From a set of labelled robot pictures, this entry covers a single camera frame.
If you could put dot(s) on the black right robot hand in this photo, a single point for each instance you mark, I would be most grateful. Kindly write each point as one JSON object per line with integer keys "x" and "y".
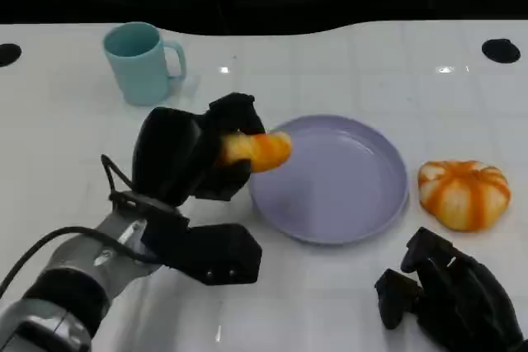
{"x": 458, "y": 302}

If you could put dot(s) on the black table grommet hole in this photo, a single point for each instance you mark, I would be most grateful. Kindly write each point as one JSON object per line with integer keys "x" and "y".
{"x": 501, "y": 50}
{"x": 8, "y": 54}

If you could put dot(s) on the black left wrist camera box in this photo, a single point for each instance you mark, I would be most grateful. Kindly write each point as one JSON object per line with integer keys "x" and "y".
{"x": 214, "y": 249}

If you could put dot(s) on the orange and white toy bread roll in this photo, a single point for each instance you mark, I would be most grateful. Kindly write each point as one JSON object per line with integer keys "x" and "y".
{"x": 264, "y": 152}
{"x": 464, "y": 195}

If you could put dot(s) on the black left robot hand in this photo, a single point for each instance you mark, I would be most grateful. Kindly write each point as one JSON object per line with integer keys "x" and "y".
{"x": 169, "y": 154}

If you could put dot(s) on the pale green mug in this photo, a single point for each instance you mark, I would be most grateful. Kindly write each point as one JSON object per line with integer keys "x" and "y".
{"x": 138, "y": 69}

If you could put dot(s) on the lilac plate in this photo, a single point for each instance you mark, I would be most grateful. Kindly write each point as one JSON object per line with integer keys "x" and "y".
{"x": 338, "y": 187}

